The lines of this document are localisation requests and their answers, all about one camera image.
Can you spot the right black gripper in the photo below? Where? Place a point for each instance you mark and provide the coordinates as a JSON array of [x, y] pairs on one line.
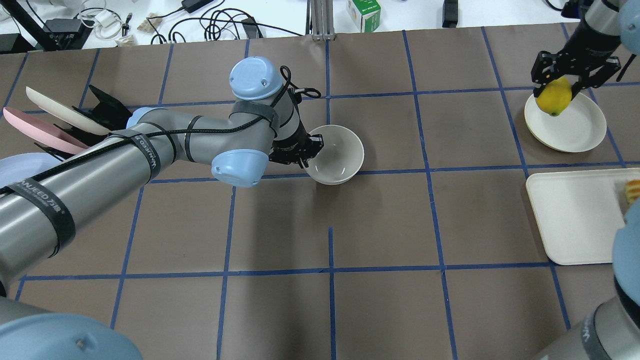
[[581, 50]]

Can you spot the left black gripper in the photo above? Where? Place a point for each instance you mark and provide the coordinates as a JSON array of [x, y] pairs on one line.
[[292, 141]]

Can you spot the cream ceramic bowl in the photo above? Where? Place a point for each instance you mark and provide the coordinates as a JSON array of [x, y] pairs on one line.
[[340, 158]]

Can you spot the yellow lemon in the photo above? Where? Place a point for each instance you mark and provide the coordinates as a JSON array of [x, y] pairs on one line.
[[555, 97]]

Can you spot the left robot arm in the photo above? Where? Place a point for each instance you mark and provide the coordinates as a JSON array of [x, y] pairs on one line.
[[42, 213]]

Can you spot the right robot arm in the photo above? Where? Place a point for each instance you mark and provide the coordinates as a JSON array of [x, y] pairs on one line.
[[611, 330]]

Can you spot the cream round plate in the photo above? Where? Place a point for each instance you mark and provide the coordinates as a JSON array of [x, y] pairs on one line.
[[579, 128]]

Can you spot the green white carton box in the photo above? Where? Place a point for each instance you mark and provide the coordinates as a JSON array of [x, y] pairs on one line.
[[365, 14]]

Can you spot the black power adapter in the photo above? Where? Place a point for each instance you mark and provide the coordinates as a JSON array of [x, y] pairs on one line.
[[450, 13]]

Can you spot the cream rectangular tray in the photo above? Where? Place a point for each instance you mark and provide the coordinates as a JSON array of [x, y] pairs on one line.
[[578, 213]]

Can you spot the cream plate in rack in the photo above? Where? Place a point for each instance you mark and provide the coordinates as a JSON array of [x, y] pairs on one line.
[[65, 113]]

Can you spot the pink plate in rack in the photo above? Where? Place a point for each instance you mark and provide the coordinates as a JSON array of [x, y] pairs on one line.
[[43, 132]]

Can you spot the light blue plate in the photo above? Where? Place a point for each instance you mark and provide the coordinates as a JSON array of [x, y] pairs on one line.
[[25, 165]]

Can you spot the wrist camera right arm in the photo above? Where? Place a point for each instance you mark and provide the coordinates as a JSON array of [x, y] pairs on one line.
[[575, 9]]

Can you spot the aluminium frame post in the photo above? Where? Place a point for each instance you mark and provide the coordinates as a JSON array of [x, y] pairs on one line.
[[320, 20]]

